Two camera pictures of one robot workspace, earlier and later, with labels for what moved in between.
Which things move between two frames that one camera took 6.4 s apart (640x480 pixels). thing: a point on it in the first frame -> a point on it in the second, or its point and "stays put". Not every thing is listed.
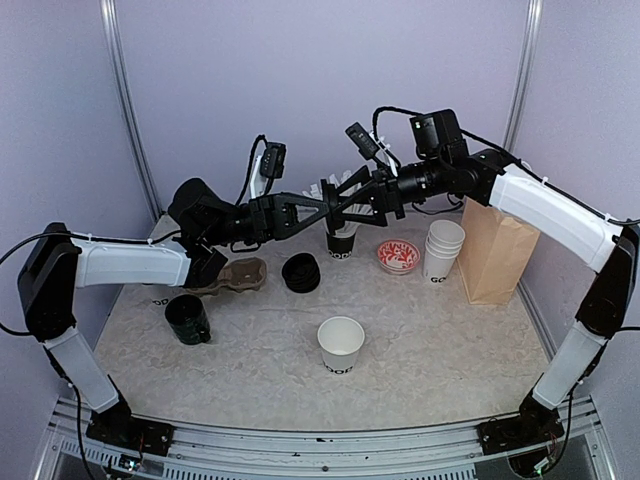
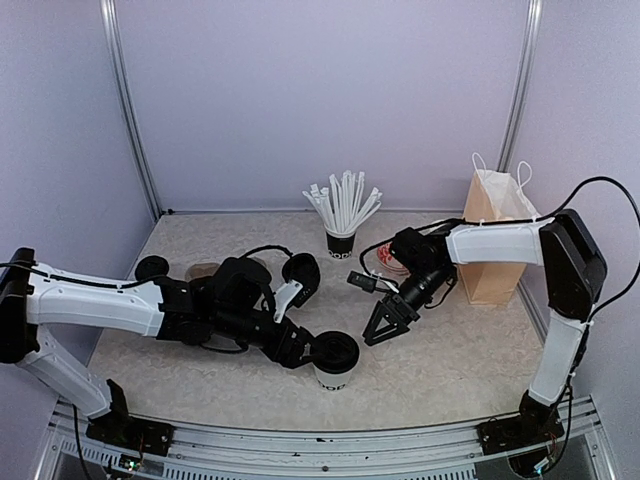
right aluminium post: (524, 76) stays put
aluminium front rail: (221, 453) stays put
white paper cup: (340, 338) -> (333, 381)
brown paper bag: (494, 253) stays put
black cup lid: (330, 197) -> (336, 351)
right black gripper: (384, 195) -> (398, 310)
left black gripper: (272, 219) -> (290, 358)
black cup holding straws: (340, 247) stays put
